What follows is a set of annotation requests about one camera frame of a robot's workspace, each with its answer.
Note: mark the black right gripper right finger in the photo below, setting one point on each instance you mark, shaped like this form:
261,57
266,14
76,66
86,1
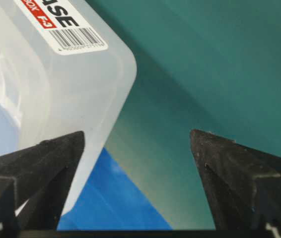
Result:
242,185

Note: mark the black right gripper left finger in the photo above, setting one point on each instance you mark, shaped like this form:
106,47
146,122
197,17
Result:
35,182

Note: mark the clear plastic tool box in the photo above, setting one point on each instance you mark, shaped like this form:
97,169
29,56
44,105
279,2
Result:
62,69

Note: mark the blue table cloth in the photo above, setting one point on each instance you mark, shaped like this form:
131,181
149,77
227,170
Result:
111,201

